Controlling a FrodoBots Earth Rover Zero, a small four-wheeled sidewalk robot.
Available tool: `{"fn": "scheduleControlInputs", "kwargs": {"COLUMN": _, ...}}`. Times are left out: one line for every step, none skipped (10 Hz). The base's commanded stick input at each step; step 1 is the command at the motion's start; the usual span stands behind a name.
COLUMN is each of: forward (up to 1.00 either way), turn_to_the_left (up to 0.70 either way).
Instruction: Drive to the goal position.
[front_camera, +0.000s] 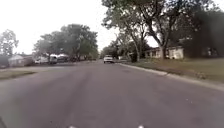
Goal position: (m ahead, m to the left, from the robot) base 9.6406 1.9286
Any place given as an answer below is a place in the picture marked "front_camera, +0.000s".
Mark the white car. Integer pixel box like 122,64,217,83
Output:
102,54,115,65

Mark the grey asphalt road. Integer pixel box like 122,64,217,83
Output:
0,60,224,128

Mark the pale concrete kerb strip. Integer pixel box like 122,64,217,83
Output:
116,62,224,92

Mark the tall thin-trunked tree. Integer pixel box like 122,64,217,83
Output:
101,0,151,63

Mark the group of leafy trees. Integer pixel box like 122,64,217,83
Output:
32,23,100,62

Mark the row of parked vehicles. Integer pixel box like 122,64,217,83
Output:
33,53,78,65

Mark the large forked tree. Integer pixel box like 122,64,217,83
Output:
133,0,214,60

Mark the grass lawn with dry patches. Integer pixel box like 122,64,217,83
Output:
123,57,224,84

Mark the dark dense tree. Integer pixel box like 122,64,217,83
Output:
179,8,224,60

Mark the narrow grass verge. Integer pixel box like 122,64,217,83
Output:
0,68,37,82

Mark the leafy green tree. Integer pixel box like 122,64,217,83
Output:
0,28,20,58

